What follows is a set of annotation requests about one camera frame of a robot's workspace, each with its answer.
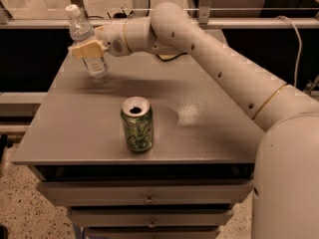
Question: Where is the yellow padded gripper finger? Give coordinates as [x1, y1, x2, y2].
[94, 26, 105, 38]
[69, 40, 108, 59]

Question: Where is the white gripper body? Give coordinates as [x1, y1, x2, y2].
[101, 21, 131, 57]

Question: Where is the clear plastic water bottle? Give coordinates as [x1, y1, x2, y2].
[65, 4, 108, 78]

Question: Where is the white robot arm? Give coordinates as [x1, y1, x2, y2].
[70, 2, 319, 239]

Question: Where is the yellow sponge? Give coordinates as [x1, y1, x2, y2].
[157, 53, 186, 62]

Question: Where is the green soda can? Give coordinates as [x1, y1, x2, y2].
[121, 97, 154, 152]

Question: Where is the grey drawer cabinet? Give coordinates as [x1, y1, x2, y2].
[11, 29, 279, 239]

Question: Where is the top grey drawer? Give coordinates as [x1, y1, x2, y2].
[37, 181, 252, 207]

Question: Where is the grey drawer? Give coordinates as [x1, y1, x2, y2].
[37, 181, 252, 207]
[87, 227, 220, 239]
[68, 206, 234, 228]

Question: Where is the middle grey drawer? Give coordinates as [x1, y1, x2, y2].
[68, 206, 234, 228]

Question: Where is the bottom grey drawer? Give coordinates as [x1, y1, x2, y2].
[87, 227, 220, 239]

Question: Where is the grey metal rail frame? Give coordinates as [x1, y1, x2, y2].
[1, 0, 319, 29]

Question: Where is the white cable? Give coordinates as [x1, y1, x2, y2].
[275, 15, 303, 88]

